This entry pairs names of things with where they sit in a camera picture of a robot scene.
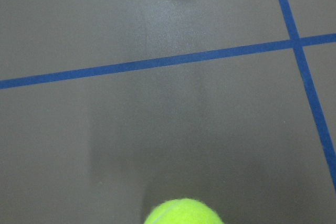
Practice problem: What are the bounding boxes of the yellow tennis ball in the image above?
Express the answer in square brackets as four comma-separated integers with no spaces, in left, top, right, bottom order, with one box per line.
[144,198,224,224]

